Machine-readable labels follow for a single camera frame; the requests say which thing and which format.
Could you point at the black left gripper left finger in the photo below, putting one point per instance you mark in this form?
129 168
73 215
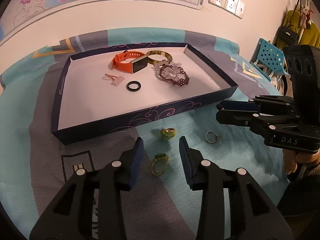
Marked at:
88 206

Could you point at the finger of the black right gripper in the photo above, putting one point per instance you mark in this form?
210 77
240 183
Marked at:
250 104
240 119

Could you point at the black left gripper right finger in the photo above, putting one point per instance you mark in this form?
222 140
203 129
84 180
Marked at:
253 214

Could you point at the pink charm keyring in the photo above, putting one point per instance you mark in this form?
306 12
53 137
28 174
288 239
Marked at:
115 80

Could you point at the black shoulder bag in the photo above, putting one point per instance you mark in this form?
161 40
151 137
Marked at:
287 35

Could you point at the person's right hand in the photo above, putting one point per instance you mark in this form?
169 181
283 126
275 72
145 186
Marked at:
291 160

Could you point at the blue perforated plastic basket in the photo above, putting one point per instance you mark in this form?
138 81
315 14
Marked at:
270 56

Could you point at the teal grey patterned bedsheet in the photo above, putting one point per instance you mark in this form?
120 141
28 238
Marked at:
34 164

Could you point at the yellow hanging garment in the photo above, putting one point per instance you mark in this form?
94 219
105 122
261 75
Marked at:
309 36

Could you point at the orange smart watch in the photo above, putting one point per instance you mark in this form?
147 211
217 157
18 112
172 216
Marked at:
129 61

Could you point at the dark blue shallow box tray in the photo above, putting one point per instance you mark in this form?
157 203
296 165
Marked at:
86 106

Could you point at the white wall socket panel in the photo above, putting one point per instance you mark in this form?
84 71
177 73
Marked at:
235 7

